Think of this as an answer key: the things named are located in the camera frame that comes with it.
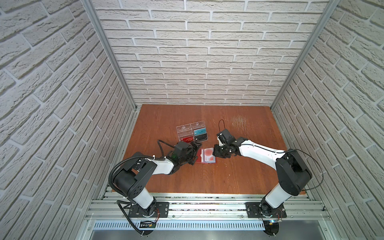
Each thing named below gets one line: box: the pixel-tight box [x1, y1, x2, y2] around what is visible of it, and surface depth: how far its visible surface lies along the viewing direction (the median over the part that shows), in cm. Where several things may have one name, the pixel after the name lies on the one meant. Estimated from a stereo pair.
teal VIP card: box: [193, 127, 207, 136], surface depth 100 cm
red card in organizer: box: [180, 136, 194, 143], surface depth 99 cm
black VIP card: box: [194, 133, 208, 142], surface depth 100 cm
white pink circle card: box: [200, 147, 216, 163], surface depth 92 cm
